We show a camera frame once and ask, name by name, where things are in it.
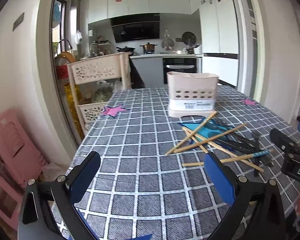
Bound curved kitchen faucet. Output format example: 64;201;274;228
58;39;73;55

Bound spice rack with bottles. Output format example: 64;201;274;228
90;36;113;57

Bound beige plastic utensil holder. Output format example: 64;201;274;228
166;71;219;117

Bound black wok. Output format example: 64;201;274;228
116;46;136;55

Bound pink star sticker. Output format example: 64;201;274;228
241;98;259;107
100;104;128;118

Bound black built-in oven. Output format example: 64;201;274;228
162;57;198;85

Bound black bag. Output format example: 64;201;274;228
129;57;145;89

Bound white refrigerator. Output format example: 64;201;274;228
199;0;240;87

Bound glass pot lid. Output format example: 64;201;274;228
162;38;175;50

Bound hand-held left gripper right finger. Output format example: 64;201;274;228
204;151;287;240

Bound grey checked tablecloth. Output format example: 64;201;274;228
52;85;300;240

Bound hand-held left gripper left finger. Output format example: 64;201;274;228
22;151;102;240

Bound blue star sticker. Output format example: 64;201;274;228
120;233;153;240
179;120;238;143

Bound beige plastic storage cart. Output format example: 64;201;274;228
67;52;133;137

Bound pink plastic stool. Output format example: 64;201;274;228
0;108;49;188
0;170;24;233

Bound grey wall switch panel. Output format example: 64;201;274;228
12;12;25;32

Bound grey kitchen base cabinet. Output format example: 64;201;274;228
129;53;203;88

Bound copper cooking pot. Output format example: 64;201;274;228
140;42;157;53

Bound bag of green vegetables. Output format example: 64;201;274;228
90;80;123;103

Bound orange round basin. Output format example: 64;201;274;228
54;51;75;67

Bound white upper kitchen cabinets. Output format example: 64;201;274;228
88;0;193;25

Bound black range hood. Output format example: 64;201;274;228
109;12;161;43

